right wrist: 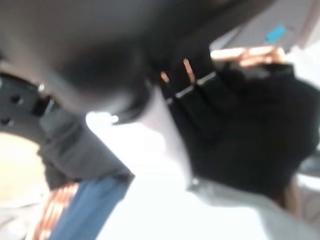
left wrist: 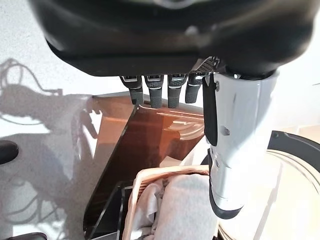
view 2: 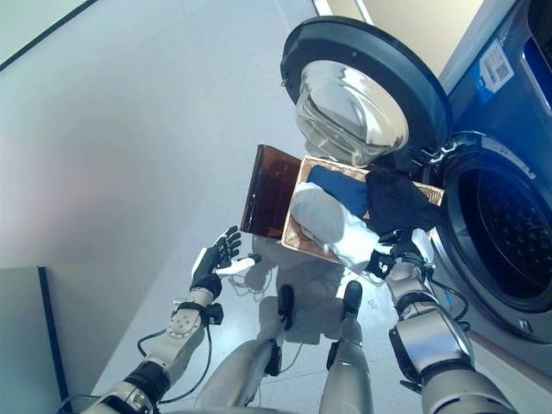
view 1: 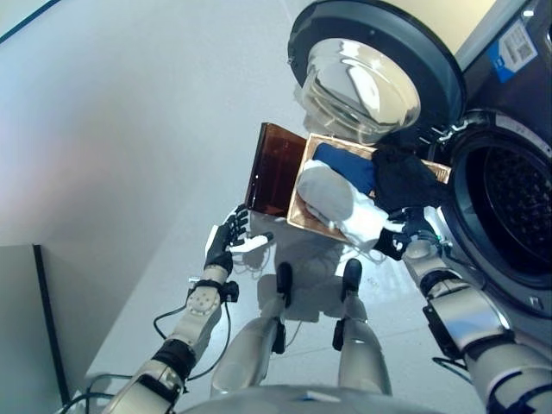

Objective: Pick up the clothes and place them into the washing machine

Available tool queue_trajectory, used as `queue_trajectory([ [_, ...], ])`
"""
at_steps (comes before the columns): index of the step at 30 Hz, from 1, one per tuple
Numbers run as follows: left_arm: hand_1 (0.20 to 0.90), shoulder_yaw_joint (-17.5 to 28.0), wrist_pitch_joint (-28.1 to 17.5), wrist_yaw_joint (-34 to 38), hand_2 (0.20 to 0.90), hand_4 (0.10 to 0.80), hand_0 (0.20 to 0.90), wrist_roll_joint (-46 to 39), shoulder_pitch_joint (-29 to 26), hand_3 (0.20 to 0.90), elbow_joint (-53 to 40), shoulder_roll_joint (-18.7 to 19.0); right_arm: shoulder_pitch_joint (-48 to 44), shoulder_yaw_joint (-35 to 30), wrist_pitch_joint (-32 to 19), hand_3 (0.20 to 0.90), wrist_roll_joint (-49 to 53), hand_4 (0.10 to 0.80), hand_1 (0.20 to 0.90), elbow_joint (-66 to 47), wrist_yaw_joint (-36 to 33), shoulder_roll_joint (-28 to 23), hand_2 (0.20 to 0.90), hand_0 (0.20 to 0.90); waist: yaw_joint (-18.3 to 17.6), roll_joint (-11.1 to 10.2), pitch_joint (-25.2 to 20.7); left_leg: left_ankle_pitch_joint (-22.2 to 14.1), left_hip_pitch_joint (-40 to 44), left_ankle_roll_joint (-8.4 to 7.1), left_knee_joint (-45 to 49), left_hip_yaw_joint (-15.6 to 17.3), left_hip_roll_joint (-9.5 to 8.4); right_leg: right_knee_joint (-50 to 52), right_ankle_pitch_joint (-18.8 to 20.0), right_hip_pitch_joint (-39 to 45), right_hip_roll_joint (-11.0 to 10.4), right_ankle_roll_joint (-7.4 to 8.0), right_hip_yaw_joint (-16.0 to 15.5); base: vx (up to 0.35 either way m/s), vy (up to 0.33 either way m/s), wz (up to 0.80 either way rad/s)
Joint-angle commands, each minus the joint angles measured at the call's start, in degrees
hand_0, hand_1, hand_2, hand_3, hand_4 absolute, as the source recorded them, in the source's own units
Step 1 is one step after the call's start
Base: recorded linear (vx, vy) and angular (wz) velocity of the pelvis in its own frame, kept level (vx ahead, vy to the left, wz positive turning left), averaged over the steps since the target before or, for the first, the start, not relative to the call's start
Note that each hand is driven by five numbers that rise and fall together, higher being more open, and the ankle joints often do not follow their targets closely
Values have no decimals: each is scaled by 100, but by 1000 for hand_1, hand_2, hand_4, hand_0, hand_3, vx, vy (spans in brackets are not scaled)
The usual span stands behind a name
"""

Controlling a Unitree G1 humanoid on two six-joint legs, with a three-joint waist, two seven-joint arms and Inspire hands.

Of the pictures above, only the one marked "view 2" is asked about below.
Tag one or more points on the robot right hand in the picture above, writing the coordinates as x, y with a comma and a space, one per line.
420, 248

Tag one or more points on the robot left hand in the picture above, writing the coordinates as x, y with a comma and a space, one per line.
207, 267

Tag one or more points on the black cloth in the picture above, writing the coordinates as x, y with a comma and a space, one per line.
397, 202

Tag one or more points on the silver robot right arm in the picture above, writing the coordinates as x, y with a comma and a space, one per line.
427, 345

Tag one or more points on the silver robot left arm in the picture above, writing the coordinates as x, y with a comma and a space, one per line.
181, 332

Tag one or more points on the grey washing machine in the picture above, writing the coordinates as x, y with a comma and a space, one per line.
496, 207

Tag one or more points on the round glass washing machine door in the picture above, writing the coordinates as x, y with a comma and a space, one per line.
345, 103

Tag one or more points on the rectangular wicker laundry basket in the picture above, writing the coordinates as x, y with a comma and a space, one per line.
293, 235

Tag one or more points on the brown translucent acrylic stool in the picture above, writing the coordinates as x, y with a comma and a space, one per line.
267, 194

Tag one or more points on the folded navy blue cloth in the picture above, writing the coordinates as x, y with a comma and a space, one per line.
340, 190

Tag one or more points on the folded white cloth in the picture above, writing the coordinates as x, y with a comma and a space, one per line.
319, 215

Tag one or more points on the silver robot left leg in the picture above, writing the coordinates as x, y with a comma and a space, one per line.
241, 371

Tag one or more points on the silver robot leg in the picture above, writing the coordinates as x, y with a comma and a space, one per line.
349, 371
241, 371

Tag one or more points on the silver robot right leg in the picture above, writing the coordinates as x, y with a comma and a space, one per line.
349, 371

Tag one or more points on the blue energy label sticker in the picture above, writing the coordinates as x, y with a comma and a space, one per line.
493, 71

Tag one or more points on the grey box cabinet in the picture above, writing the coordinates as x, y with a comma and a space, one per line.
26, 336

